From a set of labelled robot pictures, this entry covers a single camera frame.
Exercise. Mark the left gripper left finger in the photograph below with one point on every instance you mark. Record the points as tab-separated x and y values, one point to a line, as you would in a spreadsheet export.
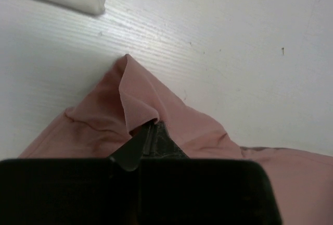
75	190

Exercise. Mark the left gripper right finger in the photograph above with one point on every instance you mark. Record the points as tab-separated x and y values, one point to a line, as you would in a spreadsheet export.
175	189

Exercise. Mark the pink t shirt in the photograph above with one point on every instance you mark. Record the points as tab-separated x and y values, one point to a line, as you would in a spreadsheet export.
128	96

